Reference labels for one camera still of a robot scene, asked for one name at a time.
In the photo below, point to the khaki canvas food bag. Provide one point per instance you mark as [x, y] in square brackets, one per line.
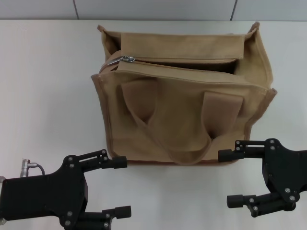
[168, 107]

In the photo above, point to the silver metal zipper pull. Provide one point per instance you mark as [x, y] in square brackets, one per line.
[126, 59]

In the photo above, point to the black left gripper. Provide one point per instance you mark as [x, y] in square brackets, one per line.
[48, 196]

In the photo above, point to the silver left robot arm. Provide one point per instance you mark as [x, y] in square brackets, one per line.
[2, 179]

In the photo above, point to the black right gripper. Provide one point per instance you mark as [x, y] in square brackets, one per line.
[283, 172]

